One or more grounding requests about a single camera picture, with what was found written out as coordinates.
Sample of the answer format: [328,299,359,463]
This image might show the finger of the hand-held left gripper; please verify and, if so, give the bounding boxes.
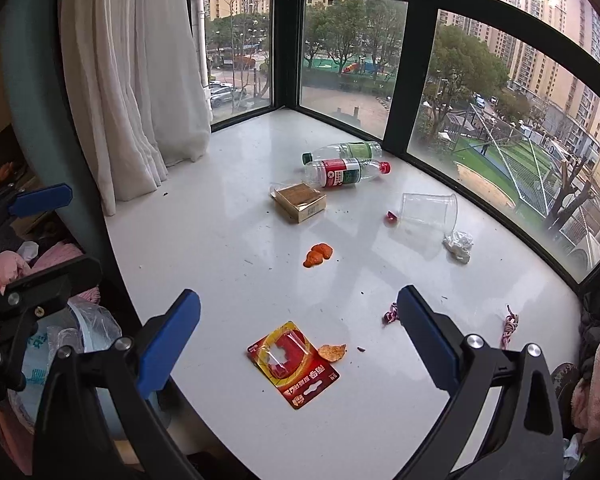
[0,183,74,246]
[0,255,103,341]

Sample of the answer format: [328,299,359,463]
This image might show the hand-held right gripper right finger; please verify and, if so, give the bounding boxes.
[396,285,566,480]

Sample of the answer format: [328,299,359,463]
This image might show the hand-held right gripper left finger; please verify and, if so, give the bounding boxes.
[32,288,202,480]

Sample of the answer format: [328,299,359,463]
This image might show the bin with clear liner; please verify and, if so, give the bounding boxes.
[17,299,126,441]

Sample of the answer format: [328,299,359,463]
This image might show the pink garment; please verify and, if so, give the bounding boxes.
[0,241,98,306]

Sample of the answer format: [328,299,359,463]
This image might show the crumpled white plastic wrap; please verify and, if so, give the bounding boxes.
[442,231,474,264]

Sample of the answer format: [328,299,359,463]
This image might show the clear plastic cup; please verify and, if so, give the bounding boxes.
[399,191,459,231]

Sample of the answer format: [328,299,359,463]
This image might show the red blister card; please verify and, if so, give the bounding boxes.
[247,321,341,410]

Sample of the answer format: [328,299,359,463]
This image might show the orange peel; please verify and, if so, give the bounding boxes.
[304,242,333,268]

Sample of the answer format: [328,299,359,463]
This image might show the white curtain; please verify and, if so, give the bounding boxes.
[60,0,213,217]

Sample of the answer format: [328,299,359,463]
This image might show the dark cloth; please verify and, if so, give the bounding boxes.
[577,287,600,361]

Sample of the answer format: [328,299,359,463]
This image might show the white green cloth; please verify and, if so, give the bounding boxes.
[562,432,586,471]

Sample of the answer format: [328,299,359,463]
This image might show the red label plastic bottle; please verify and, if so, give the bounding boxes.
[304,157,392,190]

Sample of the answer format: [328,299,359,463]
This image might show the gold box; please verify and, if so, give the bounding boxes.
[270,182,327,222]

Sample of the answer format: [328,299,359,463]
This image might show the green sports field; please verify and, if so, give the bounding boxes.
[450,135,566,211]

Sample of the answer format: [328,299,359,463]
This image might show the green label plastic bottle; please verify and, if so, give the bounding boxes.
[301,141,383,166]

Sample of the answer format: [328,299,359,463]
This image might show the apartment buildings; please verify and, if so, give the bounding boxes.
[202,0,600,161]

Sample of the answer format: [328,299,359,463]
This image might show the long red white string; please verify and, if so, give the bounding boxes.
[500,304,520,350]

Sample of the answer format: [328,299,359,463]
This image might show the dark window frame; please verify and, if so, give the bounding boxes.
[185,0,600,291]

